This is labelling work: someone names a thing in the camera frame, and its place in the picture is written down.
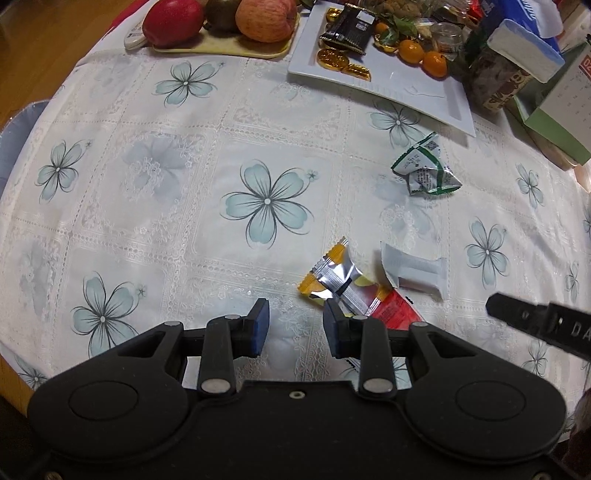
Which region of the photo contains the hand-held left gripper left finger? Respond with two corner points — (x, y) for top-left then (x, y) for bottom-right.
(106, 298), (271, 401)

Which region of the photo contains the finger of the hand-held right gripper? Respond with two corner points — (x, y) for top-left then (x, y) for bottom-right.
(486, 292), (549, 334)

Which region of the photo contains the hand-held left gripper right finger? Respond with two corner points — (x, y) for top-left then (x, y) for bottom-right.
(322, 299), (481, 401)

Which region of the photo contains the silver yellow snack packet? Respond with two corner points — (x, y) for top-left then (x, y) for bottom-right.
(298, 237), (364, 301)

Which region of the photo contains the red white snack packet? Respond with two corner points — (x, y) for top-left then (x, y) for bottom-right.
(369, 288), (424, 330)

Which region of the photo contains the plain white snack packet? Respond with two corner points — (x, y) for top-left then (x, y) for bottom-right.
(380, 241), (448, 302)

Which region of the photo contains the white green snack packet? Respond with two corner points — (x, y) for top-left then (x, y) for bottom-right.
(391, 131), (463, 197)

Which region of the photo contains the clear jar of dark snacks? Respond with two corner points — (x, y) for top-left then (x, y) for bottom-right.
(462, 21), (536, 114)

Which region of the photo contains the white floral tablecloth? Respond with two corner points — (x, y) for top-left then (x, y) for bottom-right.
(0, 11), (591, 393)

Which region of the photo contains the green white desk calendar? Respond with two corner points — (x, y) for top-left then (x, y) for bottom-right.
(512, 39), (591, 169)

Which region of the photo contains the white rectangular plate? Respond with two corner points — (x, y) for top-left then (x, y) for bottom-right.
(287, 2), (477, 138)

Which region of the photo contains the white blue tissue pack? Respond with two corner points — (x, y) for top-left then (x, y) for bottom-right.
(487, 18), (566, 84)

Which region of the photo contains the pale yellow tray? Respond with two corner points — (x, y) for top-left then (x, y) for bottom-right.
(147, 11), (302, 60)

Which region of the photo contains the small glass jar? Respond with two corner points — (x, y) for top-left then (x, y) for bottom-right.
(429, 22), (464, 55)

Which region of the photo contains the dark snack packet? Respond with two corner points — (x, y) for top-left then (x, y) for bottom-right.
(318, 4), (376, 56)

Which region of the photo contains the blue cardboard box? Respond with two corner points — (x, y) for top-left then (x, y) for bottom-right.
(480, 0), (561, 38)

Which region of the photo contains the pale red apple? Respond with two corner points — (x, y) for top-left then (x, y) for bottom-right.
(235, 0), (297, 43)

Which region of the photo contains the dark brown fruit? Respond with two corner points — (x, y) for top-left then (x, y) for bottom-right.
(204, 0), (241, 33)

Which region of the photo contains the dark red apple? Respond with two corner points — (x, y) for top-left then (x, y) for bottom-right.
(142, 0), (205, 48)

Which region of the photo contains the white remote control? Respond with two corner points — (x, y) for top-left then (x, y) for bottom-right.
(124, 16), (149, 50)

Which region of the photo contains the clear container of nuts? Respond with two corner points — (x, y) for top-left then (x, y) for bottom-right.
(369, 0), (437, 19)

